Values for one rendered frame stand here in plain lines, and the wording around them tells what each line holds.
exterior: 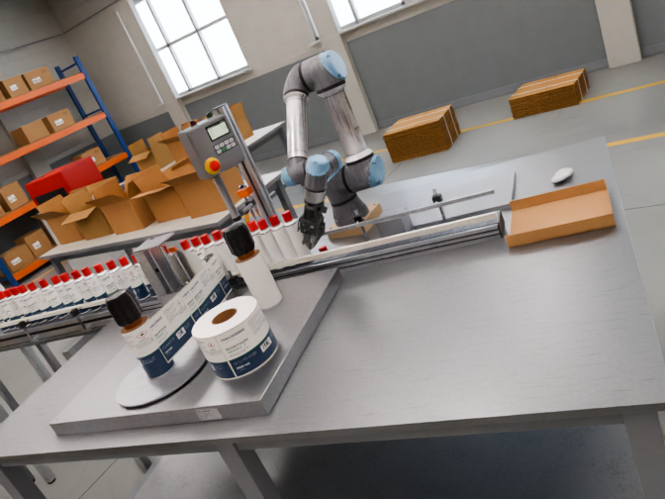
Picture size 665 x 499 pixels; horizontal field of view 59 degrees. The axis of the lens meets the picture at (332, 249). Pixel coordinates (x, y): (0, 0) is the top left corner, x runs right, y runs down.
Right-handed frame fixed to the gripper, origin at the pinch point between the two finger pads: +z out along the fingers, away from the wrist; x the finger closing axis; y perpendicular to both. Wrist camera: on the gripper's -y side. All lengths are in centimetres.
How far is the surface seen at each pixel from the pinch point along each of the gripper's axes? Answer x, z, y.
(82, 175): -395, 213, -354
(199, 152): -45, -26, 1
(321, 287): 12.1, -0.6, 24.3
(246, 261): -11.1, -8.6, 32.5
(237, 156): -34.9, -23.5, -9.3
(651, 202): 150, 21, -171
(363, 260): 21.3, -3.2, 5.9
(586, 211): 86, -38, 1
